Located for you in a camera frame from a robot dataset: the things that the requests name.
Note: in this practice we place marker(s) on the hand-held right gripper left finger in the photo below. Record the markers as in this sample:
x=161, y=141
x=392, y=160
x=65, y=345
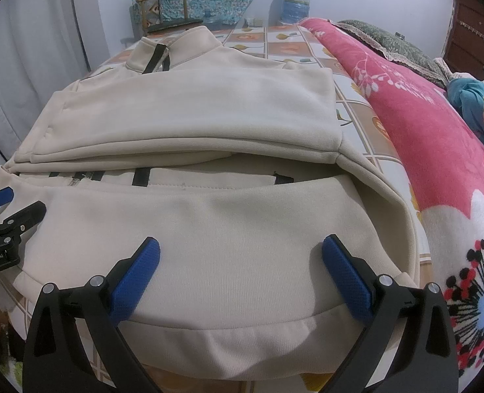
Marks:
x=137, y=274

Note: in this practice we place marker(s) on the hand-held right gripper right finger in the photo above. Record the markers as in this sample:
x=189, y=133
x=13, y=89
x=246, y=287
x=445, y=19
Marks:
x=348, y=278

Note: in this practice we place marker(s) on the cream zip jacket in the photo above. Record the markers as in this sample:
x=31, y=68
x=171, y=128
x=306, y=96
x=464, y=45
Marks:
x=225, y=254

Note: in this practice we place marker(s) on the pink floral blanket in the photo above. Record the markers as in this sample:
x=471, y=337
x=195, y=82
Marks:
x=430, y=151

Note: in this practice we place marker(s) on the white curtain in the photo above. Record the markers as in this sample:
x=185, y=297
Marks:
x=29, y=49

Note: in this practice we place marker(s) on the blue floral quilt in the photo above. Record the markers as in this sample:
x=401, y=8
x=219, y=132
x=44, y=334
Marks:
x=479, y=102

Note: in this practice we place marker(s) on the grey-green lace-trimmed pillow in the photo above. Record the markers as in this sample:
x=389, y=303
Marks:
x=389, y=43

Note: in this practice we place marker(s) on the wooden chair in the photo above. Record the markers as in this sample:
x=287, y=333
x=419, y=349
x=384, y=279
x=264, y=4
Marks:
x=172, y=27

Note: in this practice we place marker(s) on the small blue water bottle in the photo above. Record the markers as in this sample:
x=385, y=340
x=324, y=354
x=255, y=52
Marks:
x=213, y=20

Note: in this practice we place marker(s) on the blue water jug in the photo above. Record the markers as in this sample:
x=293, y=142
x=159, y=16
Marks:
x=297, y=6

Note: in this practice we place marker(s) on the brown wooden door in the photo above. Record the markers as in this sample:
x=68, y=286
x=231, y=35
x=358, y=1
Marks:
x=471, y=28

